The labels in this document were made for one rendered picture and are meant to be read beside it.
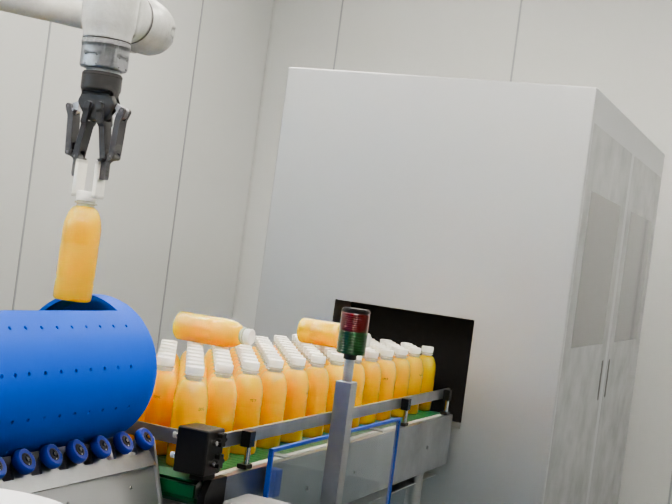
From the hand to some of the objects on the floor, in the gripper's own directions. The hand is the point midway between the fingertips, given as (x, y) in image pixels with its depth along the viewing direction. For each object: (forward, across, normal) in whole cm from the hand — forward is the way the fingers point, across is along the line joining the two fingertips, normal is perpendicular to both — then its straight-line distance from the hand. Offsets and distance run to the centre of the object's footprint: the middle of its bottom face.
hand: (89, 179), depth 217 cm
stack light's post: (+146, +35, +53) cm, 159 cm away
